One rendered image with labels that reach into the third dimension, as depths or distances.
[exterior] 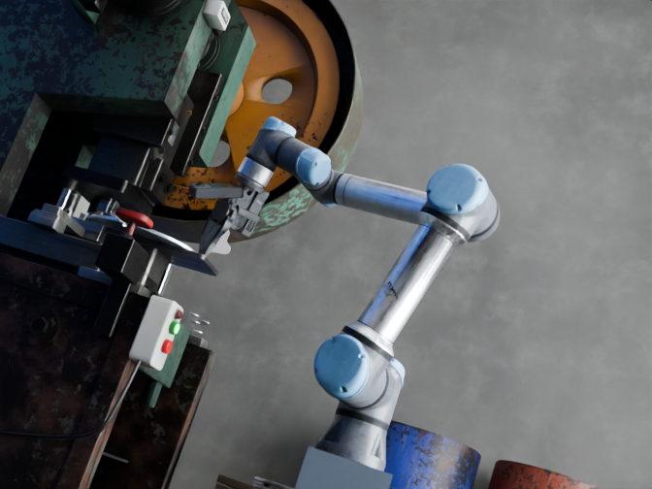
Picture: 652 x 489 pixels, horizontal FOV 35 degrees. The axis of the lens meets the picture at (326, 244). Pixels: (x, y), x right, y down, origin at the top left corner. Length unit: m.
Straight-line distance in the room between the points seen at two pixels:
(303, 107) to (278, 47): 0.21
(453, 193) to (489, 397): 3.55
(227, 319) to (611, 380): 2.10
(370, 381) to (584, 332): 3.68
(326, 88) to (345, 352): 1.02
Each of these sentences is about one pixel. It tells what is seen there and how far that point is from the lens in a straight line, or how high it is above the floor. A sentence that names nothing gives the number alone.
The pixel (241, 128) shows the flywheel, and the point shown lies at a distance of 2.89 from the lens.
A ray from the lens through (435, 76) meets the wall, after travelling 6.19.
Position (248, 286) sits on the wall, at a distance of 5.86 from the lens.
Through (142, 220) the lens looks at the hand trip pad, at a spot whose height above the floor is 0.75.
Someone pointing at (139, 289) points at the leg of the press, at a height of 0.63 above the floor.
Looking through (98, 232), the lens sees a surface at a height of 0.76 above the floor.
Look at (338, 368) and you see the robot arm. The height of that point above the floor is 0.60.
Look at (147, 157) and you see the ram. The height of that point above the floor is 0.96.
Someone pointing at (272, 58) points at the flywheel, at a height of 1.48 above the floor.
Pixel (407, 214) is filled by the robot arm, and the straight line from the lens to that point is 2.30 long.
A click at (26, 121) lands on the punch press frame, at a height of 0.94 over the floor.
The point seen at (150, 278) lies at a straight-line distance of 2.39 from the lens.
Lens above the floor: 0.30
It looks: 15 degrees up
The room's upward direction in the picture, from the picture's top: 19 degrees clockwise
